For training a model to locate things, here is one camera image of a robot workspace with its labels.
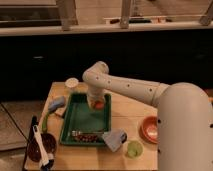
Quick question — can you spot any white paper cup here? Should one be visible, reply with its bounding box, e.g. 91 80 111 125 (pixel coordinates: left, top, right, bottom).
65 77 79 93

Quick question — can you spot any snack bar wrapper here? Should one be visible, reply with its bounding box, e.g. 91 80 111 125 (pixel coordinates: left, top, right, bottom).
71 131 102 143

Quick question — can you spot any orange bowl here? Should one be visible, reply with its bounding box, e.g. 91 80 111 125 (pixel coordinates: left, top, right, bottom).
139 116 157 144

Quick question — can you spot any blue grey folded cloth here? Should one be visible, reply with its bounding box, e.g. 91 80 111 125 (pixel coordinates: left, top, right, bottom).
102 129 127 152

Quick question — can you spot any white handled brush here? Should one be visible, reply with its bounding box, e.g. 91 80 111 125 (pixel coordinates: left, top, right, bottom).
33 125 49 166

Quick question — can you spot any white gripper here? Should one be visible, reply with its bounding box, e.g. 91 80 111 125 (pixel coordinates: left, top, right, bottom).
87 85 104 103

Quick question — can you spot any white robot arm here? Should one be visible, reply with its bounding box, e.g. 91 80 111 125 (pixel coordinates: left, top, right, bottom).
82 61 213 171

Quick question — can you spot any green handled utensil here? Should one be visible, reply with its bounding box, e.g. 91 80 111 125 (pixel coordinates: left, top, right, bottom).
42 112 50 132

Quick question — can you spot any blue sponge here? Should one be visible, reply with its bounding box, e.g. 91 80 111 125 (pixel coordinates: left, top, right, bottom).
48 96 66 113

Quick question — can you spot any red apple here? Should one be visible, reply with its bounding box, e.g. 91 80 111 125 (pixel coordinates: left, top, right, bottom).
92 101 104 110

